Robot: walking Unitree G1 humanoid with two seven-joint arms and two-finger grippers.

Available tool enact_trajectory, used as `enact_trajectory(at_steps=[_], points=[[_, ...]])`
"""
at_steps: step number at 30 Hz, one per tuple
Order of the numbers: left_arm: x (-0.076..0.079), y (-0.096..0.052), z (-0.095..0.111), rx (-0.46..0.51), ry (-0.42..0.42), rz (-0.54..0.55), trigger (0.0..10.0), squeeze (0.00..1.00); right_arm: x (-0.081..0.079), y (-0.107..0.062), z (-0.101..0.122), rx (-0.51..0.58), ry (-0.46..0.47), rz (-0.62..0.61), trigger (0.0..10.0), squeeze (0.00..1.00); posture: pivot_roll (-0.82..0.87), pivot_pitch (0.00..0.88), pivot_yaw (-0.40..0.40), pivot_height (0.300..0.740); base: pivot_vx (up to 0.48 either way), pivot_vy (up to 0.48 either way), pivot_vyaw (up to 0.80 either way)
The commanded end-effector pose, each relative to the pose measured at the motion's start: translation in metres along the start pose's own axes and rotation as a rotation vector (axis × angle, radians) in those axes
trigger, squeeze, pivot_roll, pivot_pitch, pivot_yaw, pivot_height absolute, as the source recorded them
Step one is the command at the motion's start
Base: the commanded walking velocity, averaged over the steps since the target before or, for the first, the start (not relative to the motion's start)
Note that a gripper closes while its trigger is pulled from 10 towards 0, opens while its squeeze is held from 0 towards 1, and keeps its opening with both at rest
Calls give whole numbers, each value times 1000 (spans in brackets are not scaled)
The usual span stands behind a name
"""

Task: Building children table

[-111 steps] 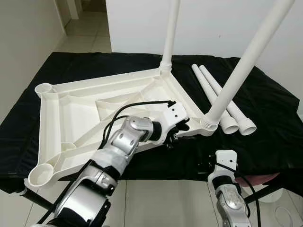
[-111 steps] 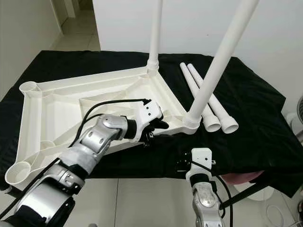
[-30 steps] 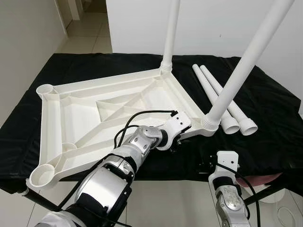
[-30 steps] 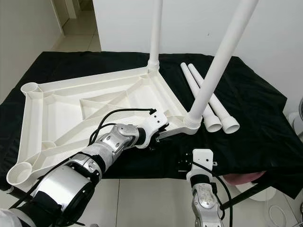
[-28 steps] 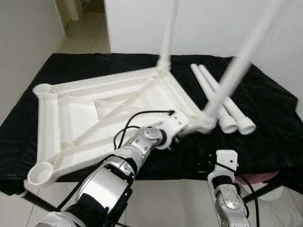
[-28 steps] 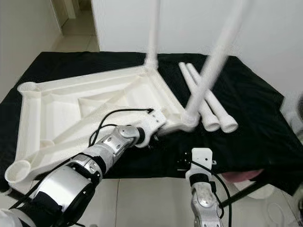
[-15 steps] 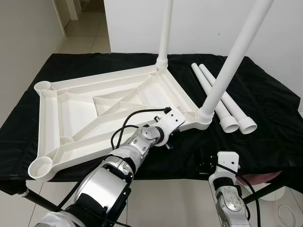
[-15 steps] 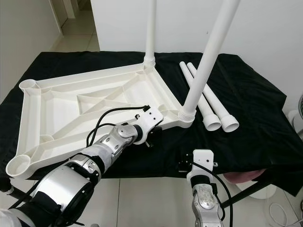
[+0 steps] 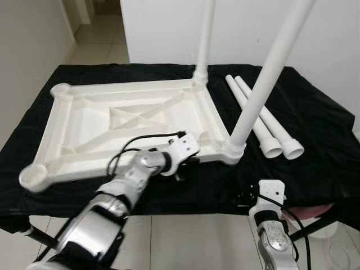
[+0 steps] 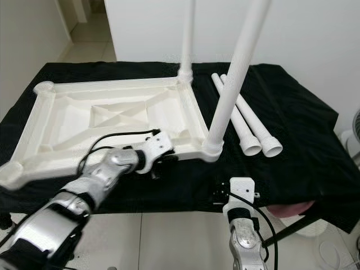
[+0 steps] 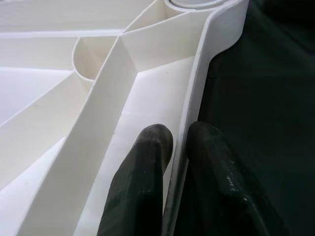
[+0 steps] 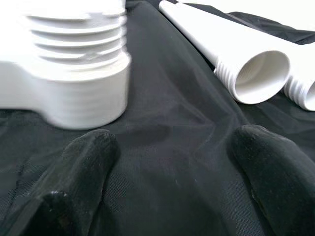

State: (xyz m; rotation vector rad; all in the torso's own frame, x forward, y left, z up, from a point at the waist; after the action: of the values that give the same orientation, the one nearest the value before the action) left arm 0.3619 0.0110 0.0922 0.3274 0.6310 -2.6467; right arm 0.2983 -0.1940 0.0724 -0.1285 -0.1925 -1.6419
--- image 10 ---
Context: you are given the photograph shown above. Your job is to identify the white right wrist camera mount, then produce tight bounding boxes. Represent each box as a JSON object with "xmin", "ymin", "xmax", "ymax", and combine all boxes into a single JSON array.
[{"xmin": 228, "ymin": 177, "xmax": 258, "ymax": 214}]

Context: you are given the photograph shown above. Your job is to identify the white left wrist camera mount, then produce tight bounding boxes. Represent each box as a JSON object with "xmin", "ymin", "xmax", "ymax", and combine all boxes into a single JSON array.
[{"xmin": 138, "ymin": 130, "xmax": 174, "ymax": 172}]

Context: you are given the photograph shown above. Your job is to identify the white plastic table top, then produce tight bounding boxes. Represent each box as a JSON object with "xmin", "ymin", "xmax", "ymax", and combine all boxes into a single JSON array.
[{"xmin": 0, "ymin": 77, "xmax": 224, "ymax": 191}]

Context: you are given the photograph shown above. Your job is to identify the pink rounded object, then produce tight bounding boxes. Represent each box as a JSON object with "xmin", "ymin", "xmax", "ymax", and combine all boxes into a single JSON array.
[{"xmin": 267, "ymin": 202, "xmax": 313, "ymax": 217}]

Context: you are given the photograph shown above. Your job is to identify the white round fan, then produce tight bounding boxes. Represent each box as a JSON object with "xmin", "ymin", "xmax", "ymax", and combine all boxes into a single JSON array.
[{"xmin": 340, "ymin": 110, "xmax": 360, "ymax": 169}]

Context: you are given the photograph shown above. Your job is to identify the black tablecloth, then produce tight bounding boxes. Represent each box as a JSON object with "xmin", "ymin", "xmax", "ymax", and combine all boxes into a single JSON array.
[{"xmin": 0, "ymin": 62, "xmax": 350, "ymax": 232}]

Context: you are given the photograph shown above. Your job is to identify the white plastic table leg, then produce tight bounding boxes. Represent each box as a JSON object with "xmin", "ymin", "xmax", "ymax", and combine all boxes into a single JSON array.
[
  {"xmin": 211, "ymin": 73, "xmax": 263, "ymax": 156},
  {"xmin": 177, "ymin": 0, "xmax": 197, "ymax": 82},
  {"xmin": 220, "ymin": 74, "xmax": 284, "ymax": 158},
  {"xmin": 204, "ymin": 0, "xmax": 272, "ymax": 155}
]

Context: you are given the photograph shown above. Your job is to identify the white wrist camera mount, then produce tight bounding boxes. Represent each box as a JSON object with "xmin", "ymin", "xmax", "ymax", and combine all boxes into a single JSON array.
[
  {"xmin": 138, "ymin": 130, "xmax": 174, "ymax": 172},
  {"xmin": 228, "ymin": 177, "xmax": 258, "ymax": 214}
]

